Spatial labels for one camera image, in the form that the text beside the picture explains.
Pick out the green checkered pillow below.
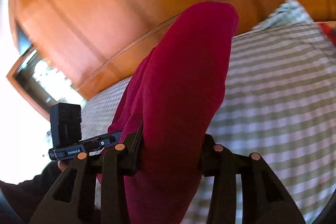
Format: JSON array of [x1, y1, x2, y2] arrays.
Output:
[[252, 0, 314, 31]]

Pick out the person's left hand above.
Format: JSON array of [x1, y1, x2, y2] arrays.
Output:
[[57, 161, 68, 172]]

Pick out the colourful plaid pillow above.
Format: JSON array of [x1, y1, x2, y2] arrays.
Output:
[[318, 21, 336, 46]]

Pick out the red garment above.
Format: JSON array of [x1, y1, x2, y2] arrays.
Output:
[[108, 2, 239, 223]]

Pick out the green white checkered bedsheet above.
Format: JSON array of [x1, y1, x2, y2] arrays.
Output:
[[79, 21, 336, 224]]

